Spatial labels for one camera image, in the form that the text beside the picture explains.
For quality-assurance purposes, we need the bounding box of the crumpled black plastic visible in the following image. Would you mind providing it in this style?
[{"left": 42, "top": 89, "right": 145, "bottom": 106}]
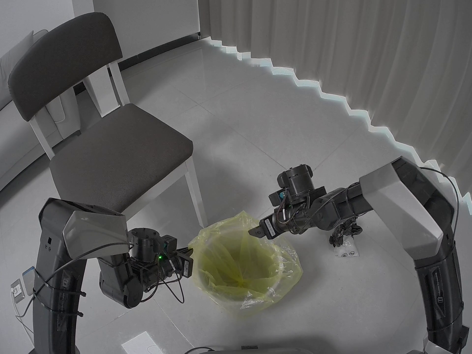
[{"left": 329, "top": 218, "right": 364, "bottom": 248}]

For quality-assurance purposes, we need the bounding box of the yellow plastic bag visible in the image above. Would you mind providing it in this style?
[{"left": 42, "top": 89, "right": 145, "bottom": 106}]
[{"left": 188, "top": 210, "right": 304, "bottom": 314}]

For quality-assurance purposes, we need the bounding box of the dark grey white-framed chair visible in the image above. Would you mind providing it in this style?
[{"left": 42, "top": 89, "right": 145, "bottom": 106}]
[{"left": 8, "top": 12, "right": 206, "bottom": 228}]

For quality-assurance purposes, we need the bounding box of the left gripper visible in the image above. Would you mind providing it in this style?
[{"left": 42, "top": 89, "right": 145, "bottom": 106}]
[{"left": 143, "top": 256, "right": 193, "bottom": 286}]

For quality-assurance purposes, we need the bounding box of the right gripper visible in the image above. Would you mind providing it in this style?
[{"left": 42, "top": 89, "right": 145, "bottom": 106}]
[{"left": 260, "top": 212, "right": 298, "bottom": 240}]

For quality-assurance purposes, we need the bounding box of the clear printed wrapper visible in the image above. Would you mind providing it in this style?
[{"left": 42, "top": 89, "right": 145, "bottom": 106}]
[{"left": 334, "top": 240, "right": 360, "bottom": 259}]

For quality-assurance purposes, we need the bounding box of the black cable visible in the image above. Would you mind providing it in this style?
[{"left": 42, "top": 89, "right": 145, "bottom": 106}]
[
  {"left": 142, "top": 271, "right": 186, "bottom": 305},
  {"left": 420, "top": 166, "right": 460, "bottom": 244},
  {"left": 32, "top": 242, "right": 132, "bottom": 301}
]

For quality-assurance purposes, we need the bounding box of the white cable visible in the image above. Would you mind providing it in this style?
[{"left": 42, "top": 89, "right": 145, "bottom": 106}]
[{"left": 10, "top": 286, "right": 35, "bottom": 333}]

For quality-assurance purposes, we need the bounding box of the white trash bin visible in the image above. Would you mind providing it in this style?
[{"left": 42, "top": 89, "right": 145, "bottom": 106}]
[{"left": 197, "top": 231, "right": 292, "bottom": 307}]

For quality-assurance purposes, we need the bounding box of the white curtain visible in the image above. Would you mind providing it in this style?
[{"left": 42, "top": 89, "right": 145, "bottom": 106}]
[{"left": 201, "top": 0, "right": 472, "bottom": 194}]

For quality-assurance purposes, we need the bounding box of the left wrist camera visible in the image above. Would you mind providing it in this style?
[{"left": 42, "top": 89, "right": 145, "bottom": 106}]
[{"left": 157, "top": 235, "right": 178, "bottom": 261}]

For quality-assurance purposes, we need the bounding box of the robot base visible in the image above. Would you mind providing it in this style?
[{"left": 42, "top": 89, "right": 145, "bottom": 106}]
[{"left": 184, "top": 343, "right": 314, "bottom": 354}]

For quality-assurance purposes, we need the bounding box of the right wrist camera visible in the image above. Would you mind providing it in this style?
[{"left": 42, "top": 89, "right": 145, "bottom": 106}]
[{"left": 268, "top": 188, "right": 293, "bottom": 208}]

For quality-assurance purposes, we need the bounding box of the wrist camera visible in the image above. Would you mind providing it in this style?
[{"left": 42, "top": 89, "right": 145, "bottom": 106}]
[
  {"left": 157, "top": 235, "right": 178, "bottom": 261},
  {"left": 268, "top": 188, "right": 293, "bottom": 208}
]

